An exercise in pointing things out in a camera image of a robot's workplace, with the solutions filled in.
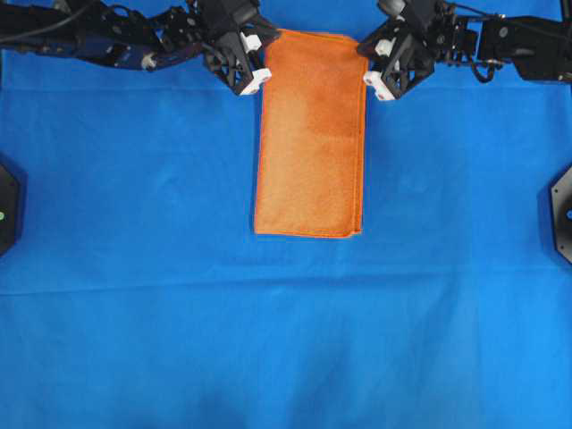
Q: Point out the orange towel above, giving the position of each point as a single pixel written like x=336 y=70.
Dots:
x=312 y=139

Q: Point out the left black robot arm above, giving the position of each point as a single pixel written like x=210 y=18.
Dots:
x=107 y=35

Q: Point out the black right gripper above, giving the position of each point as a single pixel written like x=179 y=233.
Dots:
x=404 y=50

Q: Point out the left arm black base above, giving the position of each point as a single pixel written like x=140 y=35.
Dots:
x=12 y=206

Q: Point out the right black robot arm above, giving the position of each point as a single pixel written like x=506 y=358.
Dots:
x=538 y=48

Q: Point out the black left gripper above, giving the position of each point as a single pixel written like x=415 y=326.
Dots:
x=235 y=36

